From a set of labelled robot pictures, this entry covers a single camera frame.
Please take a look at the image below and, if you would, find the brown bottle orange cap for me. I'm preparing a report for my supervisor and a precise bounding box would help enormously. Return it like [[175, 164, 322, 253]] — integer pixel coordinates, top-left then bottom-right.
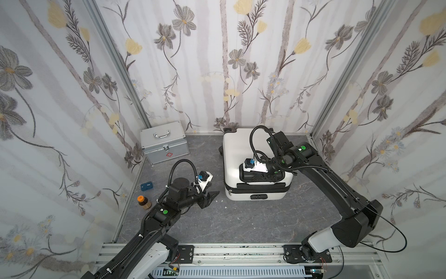
[[137, 195, 152, 210]]

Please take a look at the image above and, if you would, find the small blue box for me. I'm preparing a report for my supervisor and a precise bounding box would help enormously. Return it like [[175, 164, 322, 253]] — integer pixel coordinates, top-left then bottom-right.
[[140, 181, 153, 191]]

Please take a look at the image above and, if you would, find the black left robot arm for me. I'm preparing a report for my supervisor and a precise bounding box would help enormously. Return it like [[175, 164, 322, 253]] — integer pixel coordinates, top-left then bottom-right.
[[82, 159, 220, 279]]

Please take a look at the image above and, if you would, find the white perforated cable duct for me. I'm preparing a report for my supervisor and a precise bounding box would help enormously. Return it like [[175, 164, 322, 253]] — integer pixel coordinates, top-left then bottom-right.
[[151, 266, 312, 279]]

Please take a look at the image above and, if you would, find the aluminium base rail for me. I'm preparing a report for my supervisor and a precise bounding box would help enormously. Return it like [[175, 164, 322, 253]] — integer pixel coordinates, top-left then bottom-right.
[[167, 243, 383, 267]]

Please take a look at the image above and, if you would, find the white hard-shell suitcase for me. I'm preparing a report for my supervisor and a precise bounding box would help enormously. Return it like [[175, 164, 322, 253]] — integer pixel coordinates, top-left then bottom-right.
[[219, 128, 293, 201]]

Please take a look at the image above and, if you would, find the silver aluminium case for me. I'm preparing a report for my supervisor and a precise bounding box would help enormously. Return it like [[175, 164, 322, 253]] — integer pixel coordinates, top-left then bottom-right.
[[140, 121, 190, 165]]

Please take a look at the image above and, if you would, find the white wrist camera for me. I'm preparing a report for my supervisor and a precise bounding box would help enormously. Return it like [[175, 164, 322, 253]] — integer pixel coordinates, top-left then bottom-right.
[[197, 171, 213, 192], [243, 158, 268, 173]]

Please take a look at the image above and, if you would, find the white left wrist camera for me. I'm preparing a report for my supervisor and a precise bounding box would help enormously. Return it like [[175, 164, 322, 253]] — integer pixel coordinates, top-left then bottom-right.
[[197, 171, 213, 192]]

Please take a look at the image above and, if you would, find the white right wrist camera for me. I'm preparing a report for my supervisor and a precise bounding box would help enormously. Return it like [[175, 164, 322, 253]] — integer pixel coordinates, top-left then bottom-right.
[[243, 158, 268, 173]]

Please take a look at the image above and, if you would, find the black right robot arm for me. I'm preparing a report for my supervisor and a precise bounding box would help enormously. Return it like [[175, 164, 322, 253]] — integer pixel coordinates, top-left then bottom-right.
[[248, 125, 383, 264]]

